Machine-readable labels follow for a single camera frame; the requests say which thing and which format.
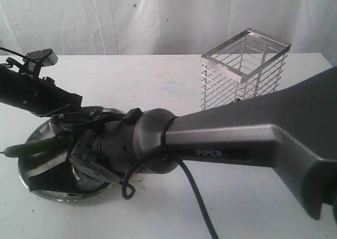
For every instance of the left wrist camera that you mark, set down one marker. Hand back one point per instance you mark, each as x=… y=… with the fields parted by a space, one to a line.
x=46 y=56

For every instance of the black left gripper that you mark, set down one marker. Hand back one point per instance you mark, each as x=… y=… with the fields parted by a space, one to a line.
x=38 y=96

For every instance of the wire metal basket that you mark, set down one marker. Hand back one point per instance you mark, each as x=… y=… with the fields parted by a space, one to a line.
x=245 y=66

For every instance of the white backdrop curtain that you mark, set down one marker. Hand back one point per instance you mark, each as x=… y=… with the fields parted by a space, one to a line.
x=129 y=27

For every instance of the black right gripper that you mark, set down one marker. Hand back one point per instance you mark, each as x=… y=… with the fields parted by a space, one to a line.
x=104 y=152

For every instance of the green cucumber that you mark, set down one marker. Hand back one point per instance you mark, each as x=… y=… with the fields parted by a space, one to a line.
x=36 y=147

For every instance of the round steel plate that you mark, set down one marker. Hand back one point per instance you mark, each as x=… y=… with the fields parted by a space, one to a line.
x=36 y=164

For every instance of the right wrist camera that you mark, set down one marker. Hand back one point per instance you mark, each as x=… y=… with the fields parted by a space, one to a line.
x=76 y=121

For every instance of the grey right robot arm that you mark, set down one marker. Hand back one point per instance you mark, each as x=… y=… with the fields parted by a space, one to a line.
x=292 y=131

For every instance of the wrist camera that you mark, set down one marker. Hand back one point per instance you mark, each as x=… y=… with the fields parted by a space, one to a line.
x=46 y=56
x=76 y=121

